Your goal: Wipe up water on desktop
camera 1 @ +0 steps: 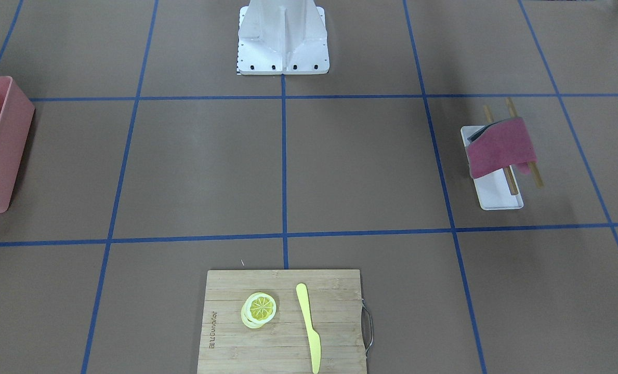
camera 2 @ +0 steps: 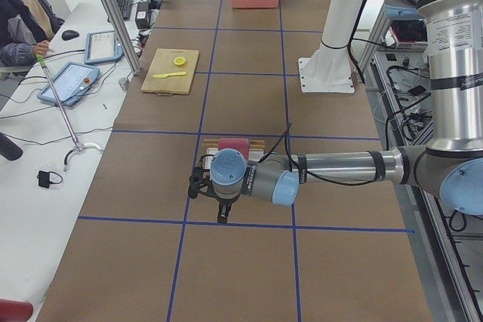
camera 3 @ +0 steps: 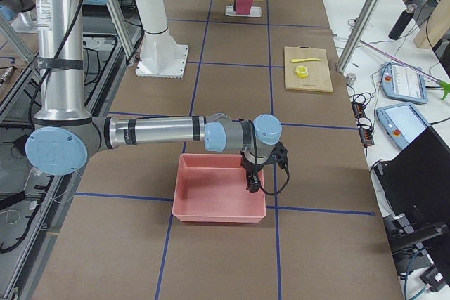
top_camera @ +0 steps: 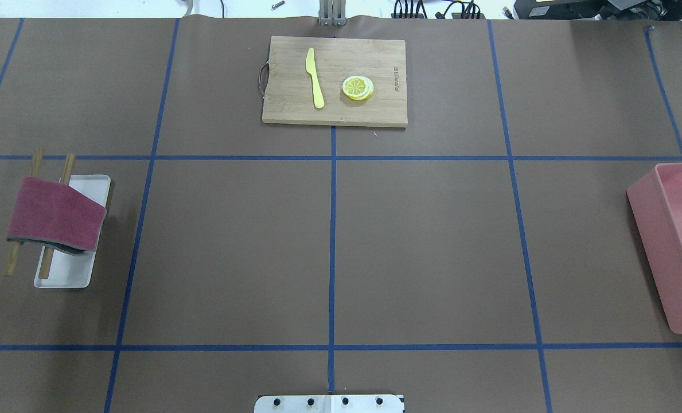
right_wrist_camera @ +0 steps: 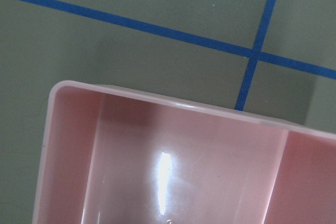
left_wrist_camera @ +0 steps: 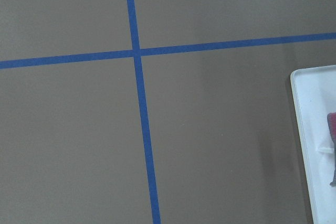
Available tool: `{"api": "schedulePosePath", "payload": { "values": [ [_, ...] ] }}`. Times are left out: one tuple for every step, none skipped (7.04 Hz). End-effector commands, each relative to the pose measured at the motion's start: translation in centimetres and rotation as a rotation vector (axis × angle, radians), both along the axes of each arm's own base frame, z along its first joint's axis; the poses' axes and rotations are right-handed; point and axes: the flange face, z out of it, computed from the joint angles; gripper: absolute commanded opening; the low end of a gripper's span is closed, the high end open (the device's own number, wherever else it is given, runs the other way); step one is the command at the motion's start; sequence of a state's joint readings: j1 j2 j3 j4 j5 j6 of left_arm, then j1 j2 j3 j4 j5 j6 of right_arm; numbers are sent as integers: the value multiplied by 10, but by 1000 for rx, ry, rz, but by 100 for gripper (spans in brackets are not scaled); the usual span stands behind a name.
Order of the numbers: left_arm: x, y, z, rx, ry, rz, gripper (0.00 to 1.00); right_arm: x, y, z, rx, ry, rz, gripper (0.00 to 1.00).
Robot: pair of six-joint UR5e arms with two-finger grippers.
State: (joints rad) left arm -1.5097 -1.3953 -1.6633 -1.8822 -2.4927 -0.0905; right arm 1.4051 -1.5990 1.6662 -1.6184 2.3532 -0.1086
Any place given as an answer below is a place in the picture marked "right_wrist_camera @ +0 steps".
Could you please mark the pink plastic bin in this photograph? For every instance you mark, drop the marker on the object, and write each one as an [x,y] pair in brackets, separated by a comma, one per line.
[117,155]

